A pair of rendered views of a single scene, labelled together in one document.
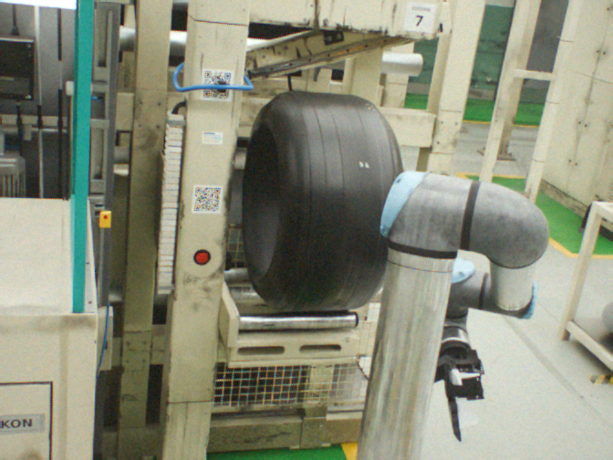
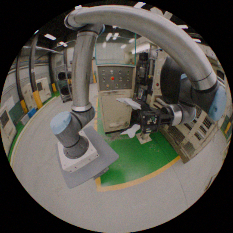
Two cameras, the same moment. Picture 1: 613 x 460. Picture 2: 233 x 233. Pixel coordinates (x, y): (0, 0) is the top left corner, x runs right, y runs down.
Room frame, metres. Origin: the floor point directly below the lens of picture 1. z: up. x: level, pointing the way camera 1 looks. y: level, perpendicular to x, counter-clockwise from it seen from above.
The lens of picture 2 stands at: (1.39, -0.57, 1.15)
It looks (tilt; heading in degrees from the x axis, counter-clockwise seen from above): 36 degrees down; 94
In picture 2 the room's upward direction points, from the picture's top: straight up
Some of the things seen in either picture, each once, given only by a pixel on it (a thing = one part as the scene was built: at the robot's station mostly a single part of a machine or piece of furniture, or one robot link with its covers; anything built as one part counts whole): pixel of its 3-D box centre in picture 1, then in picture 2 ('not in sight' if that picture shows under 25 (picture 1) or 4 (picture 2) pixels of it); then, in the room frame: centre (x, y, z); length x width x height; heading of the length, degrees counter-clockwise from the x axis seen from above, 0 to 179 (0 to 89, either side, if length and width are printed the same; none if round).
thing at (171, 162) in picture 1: (171, 204); (156, 74); (1.85, 0.35, 1.19); 0.05 x 0.04 x 0.48; 19
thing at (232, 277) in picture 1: (271, 277); not in sight; (2.14, 0.08, 0.90); 0.35 x 0.05 x 0.05; 109
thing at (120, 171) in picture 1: (116, 272); not in sight; (2.66, 0.69, 0.61); 0.33 x 0.06 x 0.86; 19
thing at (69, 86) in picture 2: not in sight; (67, 82); (-1.59, 2.72, 0.96); 1.36 x 0.71 x 1.92; 106
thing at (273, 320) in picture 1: (296, 320); (167, 105); (1.88, -0.01, 0.90); 0.35 x 0.05 x 0.05; 109
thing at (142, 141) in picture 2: not in sight; (143, 136); (1.91, 0.28, 0.02); 0.27 x 0.27 x 0.04; 19
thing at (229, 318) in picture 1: (220, 297); (163, 98); (1.95, 0.21, 0.90); 0.40 x 0.03 x 0.10; 19
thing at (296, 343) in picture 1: (291, 341); (165, 110); (1.88, 0.00, 0.84); 0.36 x 0.09 x 0.06; 109
